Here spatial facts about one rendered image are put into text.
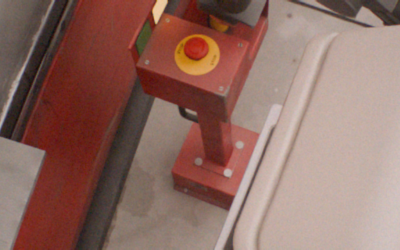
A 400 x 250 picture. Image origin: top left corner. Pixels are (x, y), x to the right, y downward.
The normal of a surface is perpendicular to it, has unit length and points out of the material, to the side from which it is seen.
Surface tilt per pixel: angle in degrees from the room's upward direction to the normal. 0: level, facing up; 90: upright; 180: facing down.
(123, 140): 0
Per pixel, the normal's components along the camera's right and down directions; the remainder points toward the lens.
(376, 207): -0.37, -0.44
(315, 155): -0.67, -0.48
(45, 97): 0.95, 0.26
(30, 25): -0.07, -0.35
